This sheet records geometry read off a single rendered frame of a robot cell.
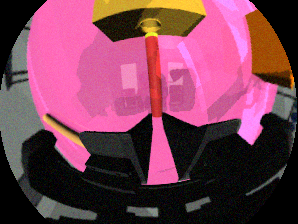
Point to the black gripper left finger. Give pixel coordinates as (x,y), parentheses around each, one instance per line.
(134,145)

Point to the hammer with wooden handle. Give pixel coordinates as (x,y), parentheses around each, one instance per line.
(62,128)

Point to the red cylinder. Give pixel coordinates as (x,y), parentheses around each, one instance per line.
(154,74)

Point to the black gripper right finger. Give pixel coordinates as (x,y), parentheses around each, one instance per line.
(187,141)

